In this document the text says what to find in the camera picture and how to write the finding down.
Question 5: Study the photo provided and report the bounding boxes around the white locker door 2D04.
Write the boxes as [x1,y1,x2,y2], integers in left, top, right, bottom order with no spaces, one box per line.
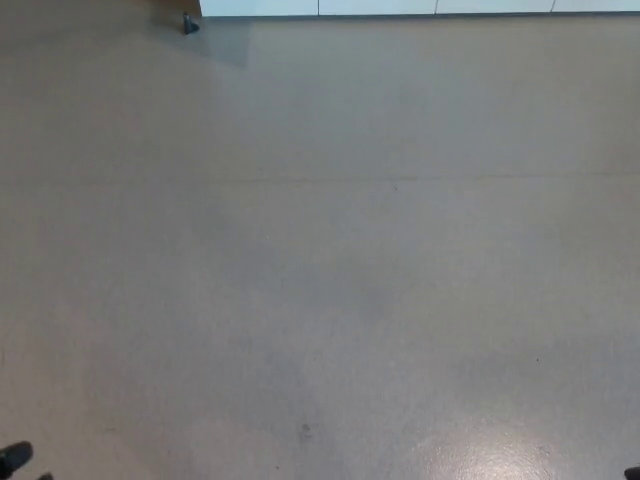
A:
[200,0,320,18]

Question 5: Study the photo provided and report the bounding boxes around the white locker door 2D08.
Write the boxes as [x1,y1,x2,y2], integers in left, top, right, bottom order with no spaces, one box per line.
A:
[318,0,439,17]

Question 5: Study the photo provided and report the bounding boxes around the white locker cabinet body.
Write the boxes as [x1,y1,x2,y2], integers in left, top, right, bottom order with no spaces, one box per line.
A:
[199,0,640,21]

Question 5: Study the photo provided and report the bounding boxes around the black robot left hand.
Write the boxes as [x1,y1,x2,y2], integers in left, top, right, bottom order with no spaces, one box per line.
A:
[0,440,54,480]

